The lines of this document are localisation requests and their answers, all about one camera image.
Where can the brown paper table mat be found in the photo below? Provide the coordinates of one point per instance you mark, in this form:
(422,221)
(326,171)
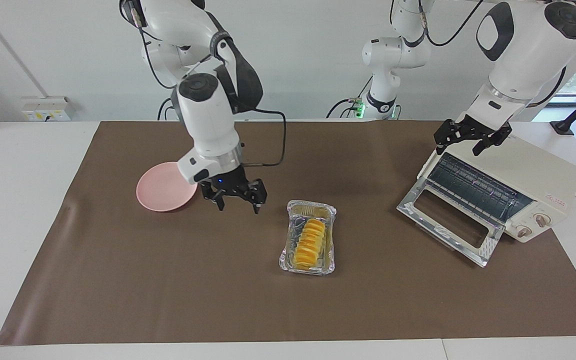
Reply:
(288,310)

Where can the cream toaster oven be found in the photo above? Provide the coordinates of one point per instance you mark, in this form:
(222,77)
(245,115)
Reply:
(543,170)

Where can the sliced yellow bread loaf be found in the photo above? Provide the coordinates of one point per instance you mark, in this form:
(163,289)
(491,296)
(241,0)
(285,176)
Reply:
(310,245)

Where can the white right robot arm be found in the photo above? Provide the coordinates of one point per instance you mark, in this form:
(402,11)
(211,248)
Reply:
(208,115)

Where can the aluminium foil tray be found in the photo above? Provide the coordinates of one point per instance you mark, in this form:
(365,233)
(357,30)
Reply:
(288,260)

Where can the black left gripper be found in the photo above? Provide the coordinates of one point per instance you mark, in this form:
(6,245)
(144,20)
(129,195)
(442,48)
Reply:
(478,131)

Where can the small cream oven knob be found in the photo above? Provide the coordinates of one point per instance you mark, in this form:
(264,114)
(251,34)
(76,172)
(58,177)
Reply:
(523,231)

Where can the white wall socket box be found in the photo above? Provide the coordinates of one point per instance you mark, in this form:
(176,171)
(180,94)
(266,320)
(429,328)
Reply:
(48,109)

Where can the pink round plate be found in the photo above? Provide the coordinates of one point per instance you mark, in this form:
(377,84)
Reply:
(163,190)

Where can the large cream oven knob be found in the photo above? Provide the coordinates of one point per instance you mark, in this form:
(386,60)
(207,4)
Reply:
(542,220)

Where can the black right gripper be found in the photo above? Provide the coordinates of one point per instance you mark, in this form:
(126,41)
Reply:
(230,184)

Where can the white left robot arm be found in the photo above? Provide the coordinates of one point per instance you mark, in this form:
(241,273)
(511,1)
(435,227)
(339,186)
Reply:
(533,50)

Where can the glass oven door metal frame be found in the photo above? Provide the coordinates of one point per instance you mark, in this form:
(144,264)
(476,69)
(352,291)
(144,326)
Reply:
(485,250)

